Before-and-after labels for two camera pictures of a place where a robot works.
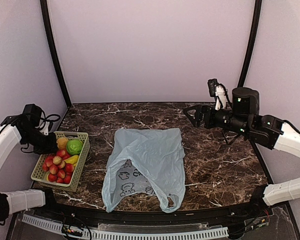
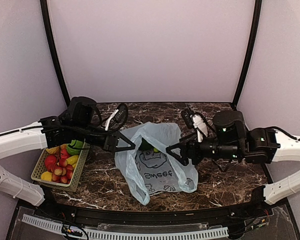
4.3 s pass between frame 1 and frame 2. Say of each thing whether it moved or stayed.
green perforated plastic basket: stayed
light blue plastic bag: moved
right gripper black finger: moved
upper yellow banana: stayed
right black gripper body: moved
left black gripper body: moved
